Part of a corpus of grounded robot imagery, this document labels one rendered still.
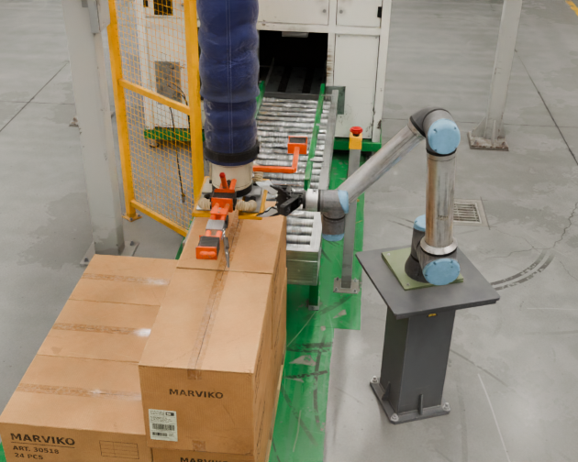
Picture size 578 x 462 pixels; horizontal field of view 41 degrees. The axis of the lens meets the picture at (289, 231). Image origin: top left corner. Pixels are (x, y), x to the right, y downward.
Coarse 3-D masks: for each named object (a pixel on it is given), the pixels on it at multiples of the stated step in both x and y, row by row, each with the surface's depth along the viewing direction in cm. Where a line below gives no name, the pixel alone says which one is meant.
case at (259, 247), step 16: (240, 224) 348; (256, 224) 348; (272, 224) 349; (192, 240) 336; (240, 240) 336; (256, 240) 336; (272, 240) 337; (192, 256) 325; (224, 256) 325; (240, 256) 326; (256, 256) 326; (272, 256) 326; (256, 272) 316; (272, 272) 316; (272, 288) 319; (272, 304) 324; (272, 320) 329; (272, 336) 334
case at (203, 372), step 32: (192, 288) 305; (224, 288) 306; (256, 288) 306; (160, 320) 287; (192, 320) 288; (224, 320) 288; (256, 320) 288; (160, 352) 272; (192, 352) 272; (224, 352) 272; (256, 352) 273; (160, 384) 270; (192, 384) 268; (224, 384) 267; (256, 384) 276; (160, 416) 278; (192, 416) 276; (224, 416) 275; (256, 416) 283; (192, 448) 285; (224, 448) 283
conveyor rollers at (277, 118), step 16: (272, 112) 564; (288, 112) 564; (304, 112) 569; (272, 128) 540; (288, 128) 539; (304, 128) 539; (320, 128) 539; (272, 144) 517; (320, 144) 522; (256, 160) 495; (272, 160) 494; (288, 160) 501; (304, 160) 500; (272, 176) 478; (288, 176) 477; (304, 176) 477; (288, 224) 431; (304, 224) 430; (288, 240) 415; (304, 240) 415
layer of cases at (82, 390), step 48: (96, 288) 373; (144, 288) 373; (48, 336) 341; (96, 336) 341; (144, 336) 342; (48, 384) 315; (96, 384) 315; (0, 432) 299; (48, 432) 297; (96, 432) 294; (144, 432) 293
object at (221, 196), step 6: (216, 192) 306; (222, 192) 306; (228, 192) 306; (234, 192) 306; (210, 198) 300; (216, 198) 299; (222, 198) 299; (228, 198) 300; (234, 198) 300; (210, 204) 302; (222, 204) 301; (234, 204) 303; (228, 210) 302; (234, 210) 302
